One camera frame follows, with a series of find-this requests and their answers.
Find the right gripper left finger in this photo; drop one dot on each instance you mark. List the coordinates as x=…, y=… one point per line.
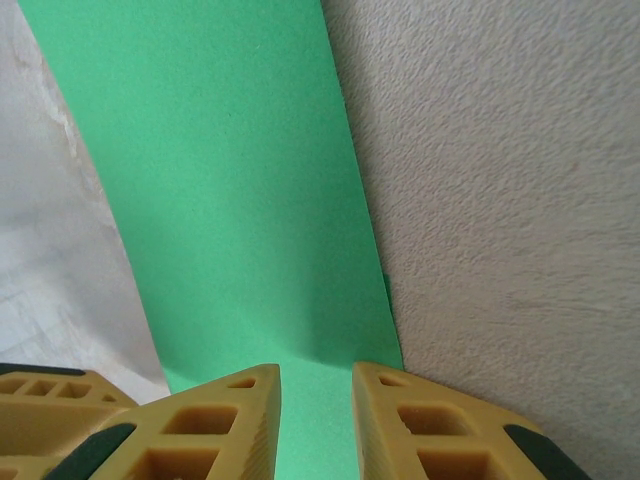
x=200, y=440

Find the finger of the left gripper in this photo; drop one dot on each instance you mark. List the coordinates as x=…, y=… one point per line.
x=55, y=410

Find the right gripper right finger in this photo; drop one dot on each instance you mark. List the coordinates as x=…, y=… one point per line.
x=430, y=435

